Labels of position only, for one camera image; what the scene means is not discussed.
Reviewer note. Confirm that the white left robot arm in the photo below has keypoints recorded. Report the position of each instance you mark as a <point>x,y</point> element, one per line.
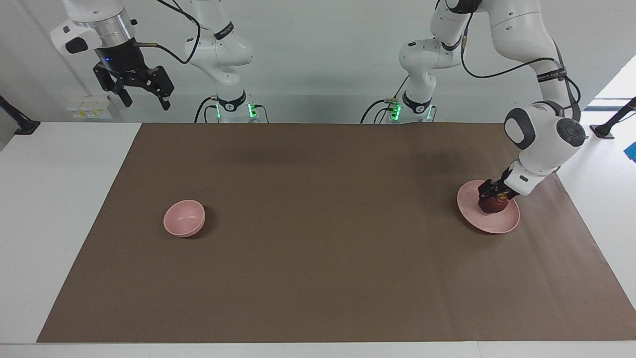
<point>539,144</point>

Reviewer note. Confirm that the pink bowl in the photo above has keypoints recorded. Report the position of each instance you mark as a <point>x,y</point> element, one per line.
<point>184,216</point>

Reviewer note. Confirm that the dark red apple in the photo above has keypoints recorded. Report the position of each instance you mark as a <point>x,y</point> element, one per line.
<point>492,205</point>

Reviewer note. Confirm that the white wall socket box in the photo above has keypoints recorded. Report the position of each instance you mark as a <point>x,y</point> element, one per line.
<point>87,110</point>

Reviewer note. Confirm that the dark window rail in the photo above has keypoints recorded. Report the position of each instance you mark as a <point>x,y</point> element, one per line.
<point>603,105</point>

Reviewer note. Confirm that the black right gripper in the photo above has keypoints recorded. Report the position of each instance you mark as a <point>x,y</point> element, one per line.
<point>121,59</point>

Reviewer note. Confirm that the black camera stand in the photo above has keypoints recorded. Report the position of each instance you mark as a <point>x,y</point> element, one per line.
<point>603,130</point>
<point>25,127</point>

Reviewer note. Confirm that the brown table mat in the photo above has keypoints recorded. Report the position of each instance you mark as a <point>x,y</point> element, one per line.
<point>318,238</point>

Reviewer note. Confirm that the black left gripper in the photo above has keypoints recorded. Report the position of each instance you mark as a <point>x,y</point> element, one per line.
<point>508,185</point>

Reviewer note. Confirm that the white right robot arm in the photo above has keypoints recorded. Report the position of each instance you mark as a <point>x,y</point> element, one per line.
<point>218,54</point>

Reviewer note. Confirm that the pink plate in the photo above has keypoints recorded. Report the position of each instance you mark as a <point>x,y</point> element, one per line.
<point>489,223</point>

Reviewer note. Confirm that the blue object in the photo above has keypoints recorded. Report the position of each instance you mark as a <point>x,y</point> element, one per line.
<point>631,151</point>

